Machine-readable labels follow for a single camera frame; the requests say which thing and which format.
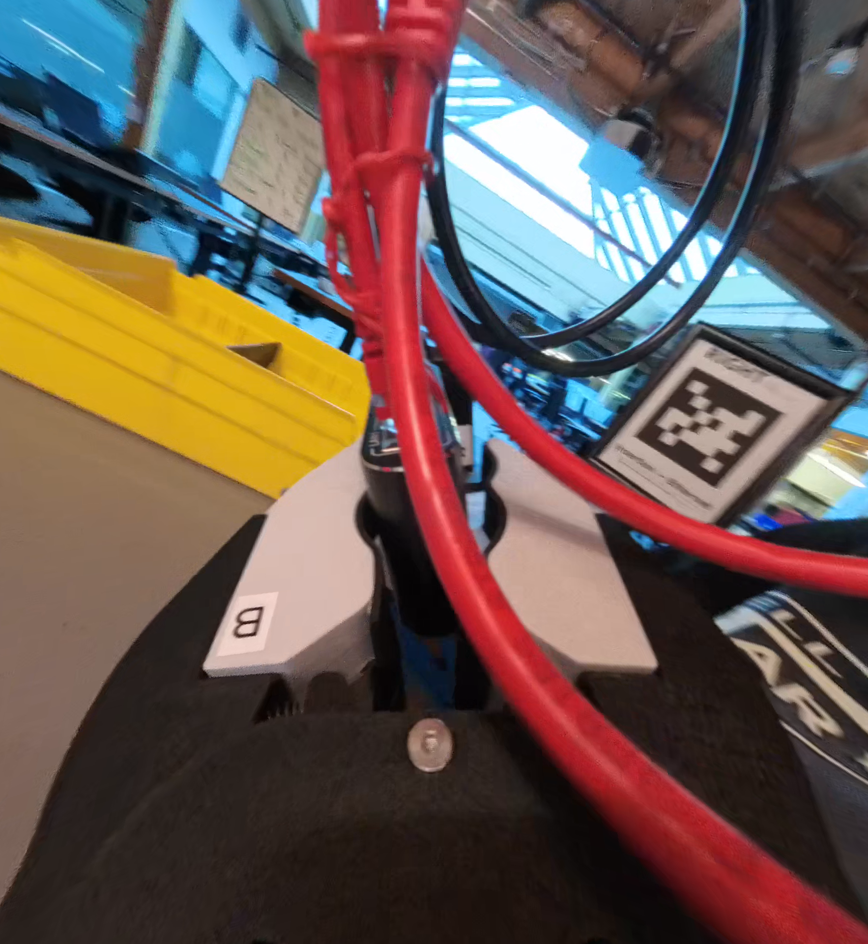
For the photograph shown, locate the yellow plastic bin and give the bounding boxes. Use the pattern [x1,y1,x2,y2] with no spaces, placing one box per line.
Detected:
[0,208,372,499]

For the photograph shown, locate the black ethernet cable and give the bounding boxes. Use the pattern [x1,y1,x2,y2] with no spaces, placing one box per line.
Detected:
[425,0,800,377]

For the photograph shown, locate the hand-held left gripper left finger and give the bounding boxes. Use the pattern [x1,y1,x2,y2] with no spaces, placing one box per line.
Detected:
[203,442,377,681]

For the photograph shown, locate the handwritten whiteboard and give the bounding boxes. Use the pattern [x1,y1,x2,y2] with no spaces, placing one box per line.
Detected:
[219,77,326,236]

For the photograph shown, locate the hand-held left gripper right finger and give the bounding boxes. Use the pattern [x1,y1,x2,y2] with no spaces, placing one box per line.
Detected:
[482,440,660,684]

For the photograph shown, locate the red ethernet cable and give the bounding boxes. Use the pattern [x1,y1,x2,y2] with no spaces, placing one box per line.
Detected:
[303,0,868,944]

